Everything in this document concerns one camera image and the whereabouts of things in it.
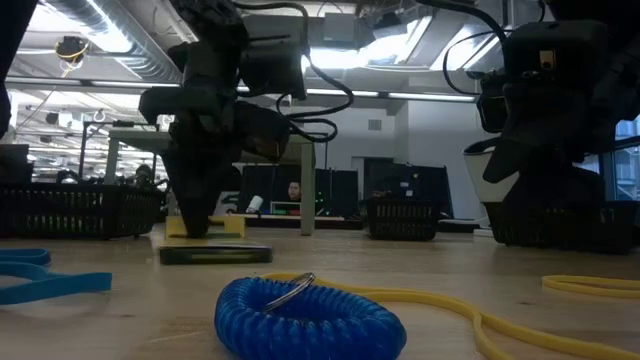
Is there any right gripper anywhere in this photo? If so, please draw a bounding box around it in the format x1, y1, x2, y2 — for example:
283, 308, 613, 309
482, 19, 619, 204

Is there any grey ceiling box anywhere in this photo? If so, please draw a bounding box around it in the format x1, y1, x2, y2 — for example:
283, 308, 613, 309
323, 11, 374, 44

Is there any yellow green crayon box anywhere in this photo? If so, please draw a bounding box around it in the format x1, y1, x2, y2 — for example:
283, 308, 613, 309
164, 214, 247, 240
149, 233, 275, 266

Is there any pale perforated metal desk riser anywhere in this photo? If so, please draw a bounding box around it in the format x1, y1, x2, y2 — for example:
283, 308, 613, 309
103, 128, 317, 236

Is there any ceiling dome with yellow cable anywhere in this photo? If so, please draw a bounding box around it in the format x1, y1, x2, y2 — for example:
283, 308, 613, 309
53, 34, 92, 65

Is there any dark window frame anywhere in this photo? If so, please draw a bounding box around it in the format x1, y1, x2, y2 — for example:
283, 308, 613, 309
597, 117, 640, 202

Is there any black plastic mesh basket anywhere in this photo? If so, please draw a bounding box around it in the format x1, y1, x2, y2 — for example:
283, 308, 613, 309
358, 198, 444, 242
0, 181, 166, 240
483, 199, 640, 255

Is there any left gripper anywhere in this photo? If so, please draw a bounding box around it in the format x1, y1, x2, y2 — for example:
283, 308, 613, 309
139, 84, 241, 239

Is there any dark screen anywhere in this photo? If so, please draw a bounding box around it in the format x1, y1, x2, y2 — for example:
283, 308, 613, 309
0, 143, 32, 184

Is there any silver ceiling duct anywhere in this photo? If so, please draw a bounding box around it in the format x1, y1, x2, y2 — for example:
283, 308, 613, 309
39, 0, 184, 85

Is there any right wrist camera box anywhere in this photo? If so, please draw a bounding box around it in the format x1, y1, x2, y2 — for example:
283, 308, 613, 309
476, 72, 509, 135

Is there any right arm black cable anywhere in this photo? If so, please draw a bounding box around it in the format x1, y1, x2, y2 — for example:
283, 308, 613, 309
413, 0, 511, 96

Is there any small table with coloured bins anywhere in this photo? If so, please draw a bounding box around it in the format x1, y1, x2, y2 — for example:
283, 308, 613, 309
268, 199, 303, 217

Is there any ceiling light strip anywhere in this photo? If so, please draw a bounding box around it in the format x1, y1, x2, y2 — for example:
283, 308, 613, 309
304, 87, 476, 103

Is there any blue coil wrist keychain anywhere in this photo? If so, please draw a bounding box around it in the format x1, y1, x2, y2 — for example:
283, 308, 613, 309
214, 272, 408, 360

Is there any yellow rubber band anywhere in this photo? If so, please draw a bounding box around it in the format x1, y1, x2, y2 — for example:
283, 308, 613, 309
263, 272, 640, 360
542, 274, 640, 300

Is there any blue rubber band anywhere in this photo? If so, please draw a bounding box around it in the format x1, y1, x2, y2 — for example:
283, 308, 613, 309
0, 261, 113, 306
0, 247, 52, 268

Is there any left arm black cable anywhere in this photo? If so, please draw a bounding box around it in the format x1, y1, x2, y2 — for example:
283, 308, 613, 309
232, 0, 355, 144

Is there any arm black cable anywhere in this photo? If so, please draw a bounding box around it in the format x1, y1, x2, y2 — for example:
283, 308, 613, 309
232, 0, 355, 144
413, 0, 511, 96

